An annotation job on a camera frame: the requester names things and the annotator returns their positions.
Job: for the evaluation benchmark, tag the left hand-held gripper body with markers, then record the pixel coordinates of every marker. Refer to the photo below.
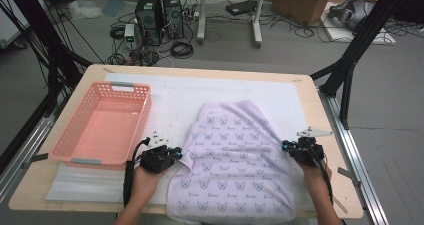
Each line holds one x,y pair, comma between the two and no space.
155,158

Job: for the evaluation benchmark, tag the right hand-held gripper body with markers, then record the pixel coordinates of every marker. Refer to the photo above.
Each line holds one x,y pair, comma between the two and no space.
306,151

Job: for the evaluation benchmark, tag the lilac printed towel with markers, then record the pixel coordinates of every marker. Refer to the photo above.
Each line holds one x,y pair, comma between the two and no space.
233,171

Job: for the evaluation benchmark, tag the pink plastic basket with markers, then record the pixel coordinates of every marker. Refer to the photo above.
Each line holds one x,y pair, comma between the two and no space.
100,131

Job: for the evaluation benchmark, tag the person's right hand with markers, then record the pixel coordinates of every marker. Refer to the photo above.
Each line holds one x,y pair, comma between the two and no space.
315,176

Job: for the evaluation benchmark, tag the person's left hand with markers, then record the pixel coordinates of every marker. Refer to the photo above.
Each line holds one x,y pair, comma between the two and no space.
146,185

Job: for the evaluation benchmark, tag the beige tape strip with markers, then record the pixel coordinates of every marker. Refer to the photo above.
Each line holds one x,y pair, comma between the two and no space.
341,205

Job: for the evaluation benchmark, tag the white floor board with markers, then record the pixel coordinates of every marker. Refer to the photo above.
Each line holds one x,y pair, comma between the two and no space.
343,35

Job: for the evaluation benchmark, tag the white power adapter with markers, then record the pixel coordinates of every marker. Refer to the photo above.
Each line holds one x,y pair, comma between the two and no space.
129,31

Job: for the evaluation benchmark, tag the large black computer tower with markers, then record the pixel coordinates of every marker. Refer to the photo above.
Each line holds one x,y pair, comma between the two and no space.
148,18

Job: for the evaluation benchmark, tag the slim black computer tower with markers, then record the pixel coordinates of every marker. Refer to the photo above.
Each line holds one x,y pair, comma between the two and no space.
173,15

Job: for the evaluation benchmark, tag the black metal stand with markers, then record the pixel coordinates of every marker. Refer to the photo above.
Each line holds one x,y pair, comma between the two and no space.
366,28
50,51

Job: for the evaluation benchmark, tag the open cardboard box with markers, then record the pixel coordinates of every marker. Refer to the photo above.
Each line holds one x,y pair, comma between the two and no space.
300,5

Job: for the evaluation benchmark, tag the grey rounded device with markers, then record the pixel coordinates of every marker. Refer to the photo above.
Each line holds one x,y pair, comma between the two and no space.
353,11

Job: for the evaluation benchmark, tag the flat black device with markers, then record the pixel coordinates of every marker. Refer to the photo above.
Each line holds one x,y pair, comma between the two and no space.
241,7

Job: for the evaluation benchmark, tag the crumpled clear plastic bag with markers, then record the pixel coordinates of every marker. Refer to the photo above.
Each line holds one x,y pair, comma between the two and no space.
85,9

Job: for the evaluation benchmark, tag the white cabinet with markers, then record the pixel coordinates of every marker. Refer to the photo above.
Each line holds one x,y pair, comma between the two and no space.
10,25

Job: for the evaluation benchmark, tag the grey metal bracket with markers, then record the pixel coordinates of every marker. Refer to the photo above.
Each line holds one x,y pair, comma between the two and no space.
36,158
350,176

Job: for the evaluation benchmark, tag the aluminium rail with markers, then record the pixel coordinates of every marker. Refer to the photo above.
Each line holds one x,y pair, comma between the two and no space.
30,141
356,158

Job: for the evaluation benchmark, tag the white stand frame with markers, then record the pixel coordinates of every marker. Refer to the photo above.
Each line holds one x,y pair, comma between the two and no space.
201,18

